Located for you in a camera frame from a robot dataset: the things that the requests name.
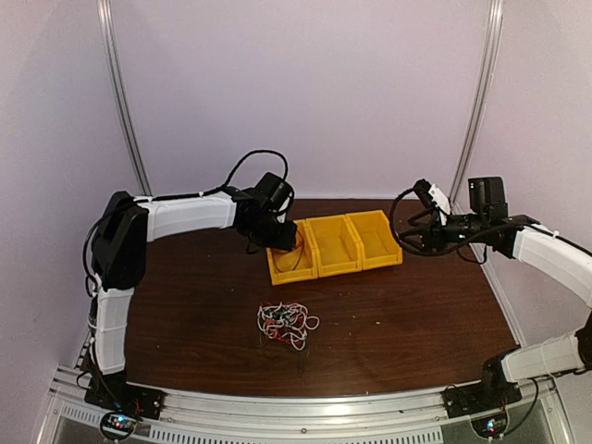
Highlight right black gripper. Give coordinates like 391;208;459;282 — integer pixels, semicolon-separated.
400;208;488;255

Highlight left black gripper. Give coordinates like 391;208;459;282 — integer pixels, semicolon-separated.
246;214;297;251

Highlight yellow three-compartment bin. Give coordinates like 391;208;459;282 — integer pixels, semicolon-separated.
266;210;403;286

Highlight wire bundle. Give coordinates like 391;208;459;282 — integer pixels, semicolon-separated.
256;301;323;355

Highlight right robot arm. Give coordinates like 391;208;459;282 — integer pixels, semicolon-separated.
391;177;591;409

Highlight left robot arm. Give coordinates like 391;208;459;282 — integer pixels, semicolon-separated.
83;172;297;411

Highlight right circuit board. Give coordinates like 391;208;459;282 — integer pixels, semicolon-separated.
471;413;509;439

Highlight circuit board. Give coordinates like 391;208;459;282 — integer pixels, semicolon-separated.
99;412;140;440
471;413;509;439

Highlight left circuit board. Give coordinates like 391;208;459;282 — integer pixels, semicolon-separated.
99;412;140;440

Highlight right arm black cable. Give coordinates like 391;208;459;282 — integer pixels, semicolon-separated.
388;187;491;265

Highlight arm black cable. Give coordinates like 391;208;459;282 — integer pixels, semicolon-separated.
152;149;290;203
388;187;491;265

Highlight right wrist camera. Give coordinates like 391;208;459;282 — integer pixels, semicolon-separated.
413;179;451;227

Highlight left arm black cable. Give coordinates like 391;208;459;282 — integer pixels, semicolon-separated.
152;149;290;203

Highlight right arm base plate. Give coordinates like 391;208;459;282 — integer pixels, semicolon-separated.
441;383;522;418

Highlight aluminium front rail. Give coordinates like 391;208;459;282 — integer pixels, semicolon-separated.
32;365;575;443

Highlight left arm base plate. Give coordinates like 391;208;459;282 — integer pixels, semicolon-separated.
84;385;165;420

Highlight right aluminium frame post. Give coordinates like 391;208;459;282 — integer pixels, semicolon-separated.
449;0;504;208

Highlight aluminium frame post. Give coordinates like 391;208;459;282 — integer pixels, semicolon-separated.
96;0;153;195
449;0;504;208

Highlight left aluminium frame post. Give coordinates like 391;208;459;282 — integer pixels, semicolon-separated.
96;0;153;195

